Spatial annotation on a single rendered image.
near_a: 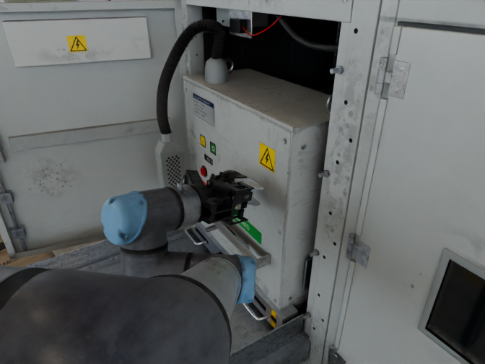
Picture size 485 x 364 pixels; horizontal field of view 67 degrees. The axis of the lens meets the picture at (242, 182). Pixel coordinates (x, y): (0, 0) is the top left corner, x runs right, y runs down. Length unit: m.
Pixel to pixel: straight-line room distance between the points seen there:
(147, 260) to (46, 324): 0.40
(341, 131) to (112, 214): 0.40
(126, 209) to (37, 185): 0.76
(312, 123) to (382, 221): 0.22
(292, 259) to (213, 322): 0.61
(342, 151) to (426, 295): 0.26
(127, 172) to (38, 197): 0.28
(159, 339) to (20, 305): 0.07
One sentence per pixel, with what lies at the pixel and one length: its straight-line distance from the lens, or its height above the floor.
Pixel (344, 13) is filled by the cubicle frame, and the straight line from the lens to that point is 0.64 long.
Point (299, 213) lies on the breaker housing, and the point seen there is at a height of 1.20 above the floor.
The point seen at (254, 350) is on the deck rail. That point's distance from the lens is 0.92.
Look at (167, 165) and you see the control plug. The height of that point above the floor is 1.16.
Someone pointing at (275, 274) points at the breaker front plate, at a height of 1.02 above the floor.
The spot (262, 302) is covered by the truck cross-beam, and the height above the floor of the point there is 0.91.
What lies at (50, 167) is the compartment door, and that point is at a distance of 1.26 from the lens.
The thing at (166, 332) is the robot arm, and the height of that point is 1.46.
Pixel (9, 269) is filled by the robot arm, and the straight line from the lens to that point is 0.25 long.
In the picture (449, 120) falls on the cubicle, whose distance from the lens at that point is 0.52.
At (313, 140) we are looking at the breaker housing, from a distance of 0.72.
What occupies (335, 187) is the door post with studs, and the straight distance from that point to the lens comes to 0.70.
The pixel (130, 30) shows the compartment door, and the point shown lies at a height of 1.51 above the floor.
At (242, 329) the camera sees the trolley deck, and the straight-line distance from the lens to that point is 1.00.
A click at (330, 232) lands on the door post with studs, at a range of 0.75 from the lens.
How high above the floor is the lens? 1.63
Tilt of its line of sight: 29 degrees down
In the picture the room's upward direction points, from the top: straight up
